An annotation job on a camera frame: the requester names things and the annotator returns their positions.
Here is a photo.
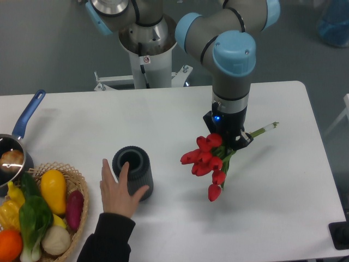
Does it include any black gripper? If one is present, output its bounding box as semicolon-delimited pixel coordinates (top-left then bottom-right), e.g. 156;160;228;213
203;102;254;151

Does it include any red tulip bouquet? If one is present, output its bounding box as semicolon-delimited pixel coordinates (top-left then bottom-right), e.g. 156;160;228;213
180;121;280;203

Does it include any dark grey ribbed vase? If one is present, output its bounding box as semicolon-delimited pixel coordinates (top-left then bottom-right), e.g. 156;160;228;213
112;146;154;201

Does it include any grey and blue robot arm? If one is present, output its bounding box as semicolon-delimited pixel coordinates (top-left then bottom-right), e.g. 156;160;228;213
85;1;280;151

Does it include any black sleeved forearm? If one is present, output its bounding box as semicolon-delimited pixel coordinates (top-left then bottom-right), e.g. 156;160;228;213
77;213;136;261

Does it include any person's bare hand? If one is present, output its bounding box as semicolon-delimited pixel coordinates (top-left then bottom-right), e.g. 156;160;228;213
100;159;149;218

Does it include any black device at edge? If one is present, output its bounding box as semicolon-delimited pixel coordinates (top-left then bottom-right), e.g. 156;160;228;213
328;222;348;250

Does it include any blue translucent container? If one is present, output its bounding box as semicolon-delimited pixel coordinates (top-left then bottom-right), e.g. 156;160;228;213
316;0;348;48

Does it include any woven wicker basket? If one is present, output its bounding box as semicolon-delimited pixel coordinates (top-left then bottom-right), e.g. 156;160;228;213
28;162;89;261

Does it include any purple sweet potato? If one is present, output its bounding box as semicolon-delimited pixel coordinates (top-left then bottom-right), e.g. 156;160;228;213
65;190;84;231

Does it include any yellow squash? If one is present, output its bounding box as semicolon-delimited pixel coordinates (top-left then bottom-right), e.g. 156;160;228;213
40;169;67;216

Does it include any white garlic bulb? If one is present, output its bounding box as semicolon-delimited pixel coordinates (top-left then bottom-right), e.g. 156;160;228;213
41;225;71;255

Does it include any green bok choy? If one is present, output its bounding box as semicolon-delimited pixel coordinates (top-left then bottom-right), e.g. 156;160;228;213
19;173;53;261

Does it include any brown bread roll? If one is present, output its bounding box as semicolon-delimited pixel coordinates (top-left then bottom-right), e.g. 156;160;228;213
1;150;24;174

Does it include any small yellow pepper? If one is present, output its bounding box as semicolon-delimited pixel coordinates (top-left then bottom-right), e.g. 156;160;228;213
7;181;25;207

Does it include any yellow bell pepper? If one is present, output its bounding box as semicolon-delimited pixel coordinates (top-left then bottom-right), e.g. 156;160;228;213
1;200;21;231

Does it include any orange fruit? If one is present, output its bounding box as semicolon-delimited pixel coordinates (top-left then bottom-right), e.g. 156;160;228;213
1;230;23;261

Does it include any white frame at right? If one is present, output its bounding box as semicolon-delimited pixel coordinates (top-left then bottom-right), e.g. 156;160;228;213
324;93;349;137

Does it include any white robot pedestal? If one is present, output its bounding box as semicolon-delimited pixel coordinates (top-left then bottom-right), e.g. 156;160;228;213
94;14;193;91

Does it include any black cable on pedestal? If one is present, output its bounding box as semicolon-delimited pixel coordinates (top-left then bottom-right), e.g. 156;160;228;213
137;42;151;89

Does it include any blue handled saucepan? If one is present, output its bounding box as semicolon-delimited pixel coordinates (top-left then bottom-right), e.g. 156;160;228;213
1;90;46;197

